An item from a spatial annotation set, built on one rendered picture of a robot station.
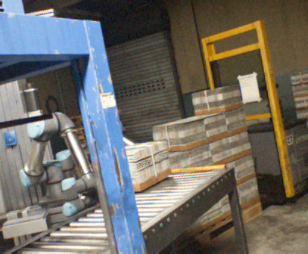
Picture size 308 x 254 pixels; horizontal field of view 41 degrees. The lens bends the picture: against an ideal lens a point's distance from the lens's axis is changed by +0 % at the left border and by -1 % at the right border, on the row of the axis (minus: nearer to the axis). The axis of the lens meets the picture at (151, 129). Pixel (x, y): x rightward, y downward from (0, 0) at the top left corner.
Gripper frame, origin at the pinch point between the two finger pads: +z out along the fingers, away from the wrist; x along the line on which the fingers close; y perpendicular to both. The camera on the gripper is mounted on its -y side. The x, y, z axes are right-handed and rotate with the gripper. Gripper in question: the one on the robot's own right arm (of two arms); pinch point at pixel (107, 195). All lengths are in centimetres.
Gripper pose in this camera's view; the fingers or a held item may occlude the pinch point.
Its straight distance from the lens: 248.2
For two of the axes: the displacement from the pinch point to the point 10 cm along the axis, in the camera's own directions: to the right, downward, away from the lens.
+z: 5.0, -1.6, 8.5
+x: -8.4, 1.3, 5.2
